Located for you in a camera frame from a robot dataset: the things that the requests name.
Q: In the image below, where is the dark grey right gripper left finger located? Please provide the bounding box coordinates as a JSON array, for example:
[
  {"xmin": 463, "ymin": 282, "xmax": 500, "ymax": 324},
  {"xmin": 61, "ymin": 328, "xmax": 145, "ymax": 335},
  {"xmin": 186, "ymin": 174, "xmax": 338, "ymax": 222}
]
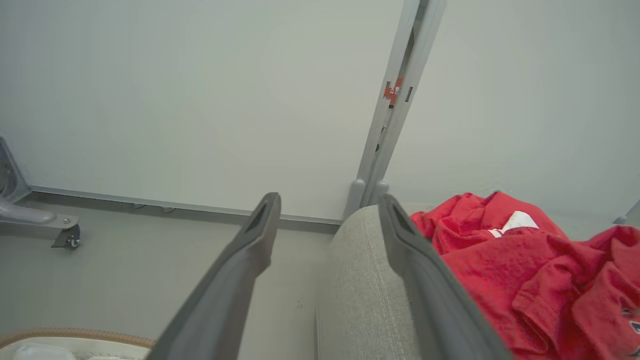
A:
[{"xmin": 145, "ymin": 192, "xmax": 282, "ymax": 360}]

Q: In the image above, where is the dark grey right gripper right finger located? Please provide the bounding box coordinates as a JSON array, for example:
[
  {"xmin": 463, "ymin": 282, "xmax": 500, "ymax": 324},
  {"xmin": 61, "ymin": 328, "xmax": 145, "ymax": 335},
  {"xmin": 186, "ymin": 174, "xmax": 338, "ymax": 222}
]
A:
[{"xmin": 377, "ymin": 193, "xmax": 514, "ymax": 360}]

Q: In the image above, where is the red sports jersey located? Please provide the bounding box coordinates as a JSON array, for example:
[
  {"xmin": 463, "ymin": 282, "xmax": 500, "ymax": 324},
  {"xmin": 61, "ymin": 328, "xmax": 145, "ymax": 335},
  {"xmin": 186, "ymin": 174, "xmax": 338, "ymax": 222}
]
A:
[{"xmin": 410, "ymin": 191, "xmax": 640, "ymax": 360}]

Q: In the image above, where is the grey fabric sofa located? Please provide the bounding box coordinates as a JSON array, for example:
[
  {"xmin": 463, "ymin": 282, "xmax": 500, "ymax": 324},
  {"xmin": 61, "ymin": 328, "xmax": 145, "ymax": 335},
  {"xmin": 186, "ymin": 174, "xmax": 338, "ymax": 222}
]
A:
[{"xmin": 315, "ymin": 202, "xmax": 626, "ymax": 360}]

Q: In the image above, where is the white laundry basket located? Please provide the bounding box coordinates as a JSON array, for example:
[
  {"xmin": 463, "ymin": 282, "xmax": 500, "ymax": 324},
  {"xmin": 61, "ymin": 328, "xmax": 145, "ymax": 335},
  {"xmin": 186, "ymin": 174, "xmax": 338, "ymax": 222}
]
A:
[{"xmin": 0, "ymin": 327, "xmax": 157, "ymax": 360}]

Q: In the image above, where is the small black caster wheel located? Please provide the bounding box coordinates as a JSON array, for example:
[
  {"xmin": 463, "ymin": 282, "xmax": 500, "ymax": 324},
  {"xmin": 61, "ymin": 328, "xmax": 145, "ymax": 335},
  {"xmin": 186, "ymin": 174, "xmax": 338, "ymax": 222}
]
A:
[{"xmin": 51, "ymin": 223, "xmax": 82, "ymax": 251}]

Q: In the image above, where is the red sticker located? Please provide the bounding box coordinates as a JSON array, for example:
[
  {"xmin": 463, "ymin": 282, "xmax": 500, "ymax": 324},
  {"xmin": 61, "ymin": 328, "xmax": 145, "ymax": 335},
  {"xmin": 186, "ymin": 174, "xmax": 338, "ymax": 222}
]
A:
[{"xmin": 383, "ymin": 76, "xmax": 404, "ymax": 107}]

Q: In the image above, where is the grey partition bottom rail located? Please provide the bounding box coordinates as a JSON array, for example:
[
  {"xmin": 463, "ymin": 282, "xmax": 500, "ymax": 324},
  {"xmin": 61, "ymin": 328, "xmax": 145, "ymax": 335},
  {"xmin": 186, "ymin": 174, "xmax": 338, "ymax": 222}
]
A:
[{"xmin": 30, "ymin": 186, "xmax": 343, "ymax": 235}]

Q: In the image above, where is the grey partition foot bracket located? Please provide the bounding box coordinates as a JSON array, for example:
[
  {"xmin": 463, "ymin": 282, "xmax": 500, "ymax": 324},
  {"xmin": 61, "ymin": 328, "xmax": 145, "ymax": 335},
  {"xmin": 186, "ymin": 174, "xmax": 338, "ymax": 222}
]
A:
[
  {"xmin": 0, "ymin": 197, "xmax": 81, "ymax": 241},
  {"xmin": 367, "ymin": 180, "xmax": 390, "ymax": 207},
  {"xmin": 344, "ymin": 178, "xmax": 367, "ymax": 221}
]

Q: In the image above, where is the grey partition post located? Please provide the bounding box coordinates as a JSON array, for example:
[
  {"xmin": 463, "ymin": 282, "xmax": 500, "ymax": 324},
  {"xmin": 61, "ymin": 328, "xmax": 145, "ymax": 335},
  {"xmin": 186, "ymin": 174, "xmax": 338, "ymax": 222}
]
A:
[
  {"xmin": 614, "ymin": 199, "xmax": 640, "ymax": 227},
  {"xmin": 0, "ymin": 136, "xmax": 32, "ymax": 203},
  {"xmin": 357, "ymin": 0, "xmax": 448, "ymax": 208}
]

